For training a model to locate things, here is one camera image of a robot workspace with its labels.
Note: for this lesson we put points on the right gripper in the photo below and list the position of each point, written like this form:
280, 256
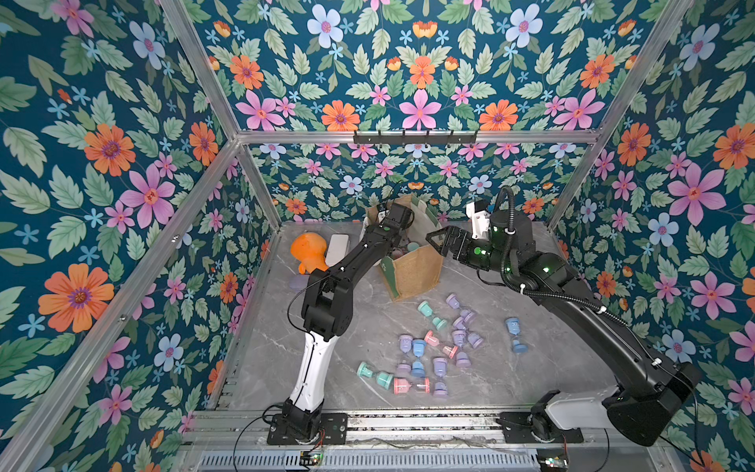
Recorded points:
458, 244

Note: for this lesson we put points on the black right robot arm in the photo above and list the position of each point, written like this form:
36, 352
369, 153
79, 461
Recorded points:
651, 388

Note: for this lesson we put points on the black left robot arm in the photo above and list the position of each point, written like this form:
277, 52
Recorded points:
327, 312

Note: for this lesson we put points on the teal hourglass centre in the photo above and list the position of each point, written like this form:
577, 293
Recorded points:
428, 313

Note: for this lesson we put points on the purple hourglass right pair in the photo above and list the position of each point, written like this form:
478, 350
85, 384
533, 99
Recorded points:
461, 338

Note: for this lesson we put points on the blue hourglass right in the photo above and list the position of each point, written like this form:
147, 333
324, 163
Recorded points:
514, 329

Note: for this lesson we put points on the blue hourglass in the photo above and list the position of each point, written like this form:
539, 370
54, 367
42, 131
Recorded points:
418, 349
514, 329

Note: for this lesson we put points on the pink hourglass centre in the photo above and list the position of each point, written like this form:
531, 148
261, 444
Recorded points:
449, 350

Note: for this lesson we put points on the pink hourglass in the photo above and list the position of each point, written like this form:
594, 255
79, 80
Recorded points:
403, 386
449, 350

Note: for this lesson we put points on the blue hourglass centre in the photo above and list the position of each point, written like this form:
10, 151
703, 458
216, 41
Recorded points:
418, 349

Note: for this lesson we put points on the purple hourglass front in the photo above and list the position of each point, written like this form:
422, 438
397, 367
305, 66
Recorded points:
440, 365

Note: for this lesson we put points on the pink hourglass front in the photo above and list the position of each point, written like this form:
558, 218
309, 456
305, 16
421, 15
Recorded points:
403, 386

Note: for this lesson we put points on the teal hourglass front left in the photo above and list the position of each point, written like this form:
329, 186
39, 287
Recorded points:
382, 378

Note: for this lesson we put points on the white rectangular box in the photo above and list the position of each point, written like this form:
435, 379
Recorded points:
338, 248

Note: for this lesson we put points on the orange plush toy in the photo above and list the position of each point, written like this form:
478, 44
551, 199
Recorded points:
309, 249

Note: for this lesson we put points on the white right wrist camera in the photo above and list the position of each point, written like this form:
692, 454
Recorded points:
479, 217

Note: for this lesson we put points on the black hook rail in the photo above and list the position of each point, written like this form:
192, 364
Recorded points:
433, 138

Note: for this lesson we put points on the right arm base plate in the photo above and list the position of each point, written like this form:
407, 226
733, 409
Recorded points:
536, 426

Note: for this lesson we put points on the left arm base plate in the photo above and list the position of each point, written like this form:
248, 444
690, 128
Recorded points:
329, 429

